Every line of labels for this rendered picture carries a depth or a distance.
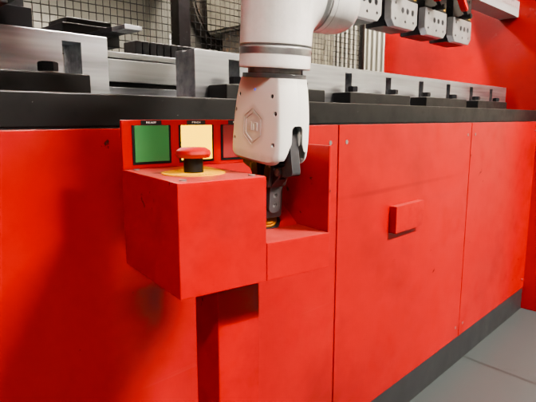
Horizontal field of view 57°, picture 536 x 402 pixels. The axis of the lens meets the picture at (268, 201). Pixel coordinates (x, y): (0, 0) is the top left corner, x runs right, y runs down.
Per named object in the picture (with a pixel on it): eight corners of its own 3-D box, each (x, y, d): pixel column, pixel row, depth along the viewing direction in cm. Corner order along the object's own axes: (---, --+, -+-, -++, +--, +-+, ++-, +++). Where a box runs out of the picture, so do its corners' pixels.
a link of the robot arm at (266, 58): (224, 45, 59) (223, 71, 60) (266, 43, 52) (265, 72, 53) (281, 51, 64) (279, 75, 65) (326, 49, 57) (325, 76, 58)
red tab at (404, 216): (396, 234, 127) (396, 206, 126) (388, 232, 128) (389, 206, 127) (423, 225, 138) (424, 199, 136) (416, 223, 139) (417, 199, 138)
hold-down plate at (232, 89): (226, 100, 92) (226, 83, 91) (207, 100, 96) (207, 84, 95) (325, 103, 113) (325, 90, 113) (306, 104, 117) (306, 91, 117)
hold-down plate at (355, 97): (349, 104, 121) (350, 92, 120) (332, 104, 124) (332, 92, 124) (410, 106, 142) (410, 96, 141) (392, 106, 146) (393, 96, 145)
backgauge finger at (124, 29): (102, 32, 84) (100, 1, 83) (39, 47, 102) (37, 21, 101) (162, 40, 93) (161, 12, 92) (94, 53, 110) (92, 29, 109)
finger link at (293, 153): (280, 104, 57) (258, 132, 61) (305, 161, 55) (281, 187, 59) (288, 104, 58) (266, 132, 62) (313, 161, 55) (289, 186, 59)
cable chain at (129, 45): (135, 56, 128) (135, 39, 127) (124, 57, 132) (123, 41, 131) (256, 68, 159) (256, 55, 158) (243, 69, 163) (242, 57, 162)
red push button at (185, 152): (185, 181, 54) (184, 147, 53) (170, 178, 57) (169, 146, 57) (218, 179, 56) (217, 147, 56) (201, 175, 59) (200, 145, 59)
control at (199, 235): (180, 301, 50) (175, 120, 47) (126, 263, 63) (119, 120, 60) (329, 267, 61) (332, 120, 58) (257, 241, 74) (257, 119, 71)
